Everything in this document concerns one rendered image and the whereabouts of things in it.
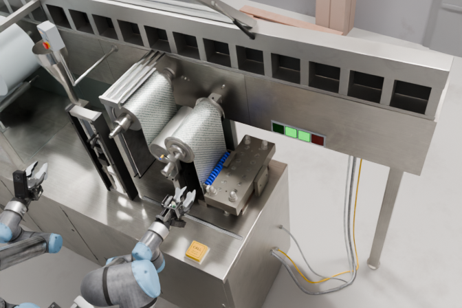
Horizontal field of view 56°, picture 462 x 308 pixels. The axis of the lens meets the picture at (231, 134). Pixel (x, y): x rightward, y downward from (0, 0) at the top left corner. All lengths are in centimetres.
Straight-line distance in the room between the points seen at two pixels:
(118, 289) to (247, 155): 92
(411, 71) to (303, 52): 37
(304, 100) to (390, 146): 37
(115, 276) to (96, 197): 89
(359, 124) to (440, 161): 181
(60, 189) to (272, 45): 131
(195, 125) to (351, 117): 63
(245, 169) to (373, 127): 60
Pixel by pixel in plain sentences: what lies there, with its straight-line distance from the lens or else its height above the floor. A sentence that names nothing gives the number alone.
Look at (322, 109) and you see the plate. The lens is 174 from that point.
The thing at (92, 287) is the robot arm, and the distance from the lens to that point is 142.
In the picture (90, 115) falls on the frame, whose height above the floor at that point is 144.
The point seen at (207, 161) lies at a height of 111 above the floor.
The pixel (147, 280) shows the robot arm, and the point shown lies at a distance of 137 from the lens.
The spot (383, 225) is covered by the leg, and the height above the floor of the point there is 48.
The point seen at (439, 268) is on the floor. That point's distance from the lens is 299.
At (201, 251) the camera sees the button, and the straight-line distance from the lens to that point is 189.
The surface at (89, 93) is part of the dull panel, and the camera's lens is 267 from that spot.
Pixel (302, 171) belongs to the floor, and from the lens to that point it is 327.
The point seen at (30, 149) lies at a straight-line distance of 258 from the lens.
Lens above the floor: 255
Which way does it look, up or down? 46 degrees down
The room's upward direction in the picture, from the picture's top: 10 degrees counter-clockwise
